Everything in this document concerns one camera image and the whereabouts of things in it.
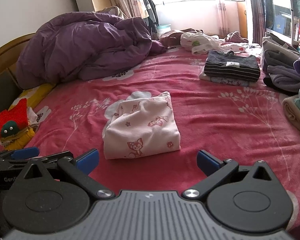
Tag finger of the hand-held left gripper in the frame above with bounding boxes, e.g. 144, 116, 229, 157
0, 147, 73, 168

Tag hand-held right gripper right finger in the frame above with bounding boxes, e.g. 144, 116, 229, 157
182, 150, 278, 200

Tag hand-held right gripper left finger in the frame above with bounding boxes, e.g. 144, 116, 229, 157
15, 148, 115, 200

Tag pink printed pants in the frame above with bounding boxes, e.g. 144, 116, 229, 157
102, 91, 181, 160

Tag hanging dark clothes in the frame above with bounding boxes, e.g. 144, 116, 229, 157
136, 0, 159, 34

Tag red plush toy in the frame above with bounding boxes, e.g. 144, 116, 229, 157
0, 97, 37, 152

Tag yellow pillow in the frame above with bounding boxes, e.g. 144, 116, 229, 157
9, 82, 57, 113

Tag floral folded garment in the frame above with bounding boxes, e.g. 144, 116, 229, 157
199, 71, 257, 87

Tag dark striped folded garment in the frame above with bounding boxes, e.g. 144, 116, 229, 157
204, 50, 261, 83

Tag beige folded towel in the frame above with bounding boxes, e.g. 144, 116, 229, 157
282, 95, 300, 139

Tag purple duvet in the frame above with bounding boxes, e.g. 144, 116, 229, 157
16, 12, 167, 90

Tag white printed garment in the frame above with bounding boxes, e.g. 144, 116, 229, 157
180, 32, 247, 56

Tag dusty pink clothing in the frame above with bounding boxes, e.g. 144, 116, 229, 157
224, 31, 249, 44

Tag grey folded garment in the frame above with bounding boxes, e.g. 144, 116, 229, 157
261, 32, 300, 73

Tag maroon clothing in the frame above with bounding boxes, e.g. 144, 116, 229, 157
160, 29, 203, 47

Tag light blue basin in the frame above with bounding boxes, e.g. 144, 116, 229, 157
156, 24, 172, 39

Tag wooden cabinet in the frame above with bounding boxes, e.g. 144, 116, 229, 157
237, 0, 248, 39

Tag dark patterned curtain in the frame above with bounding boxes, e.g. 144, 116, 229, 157
246, 0, 267, 44

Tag glass door bookshelf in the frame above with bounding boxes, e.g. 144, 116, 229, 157
265, 0, 300, 53

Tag pink floral curtain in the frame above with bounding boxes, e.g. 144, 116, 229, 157
114, 0, 150, 20

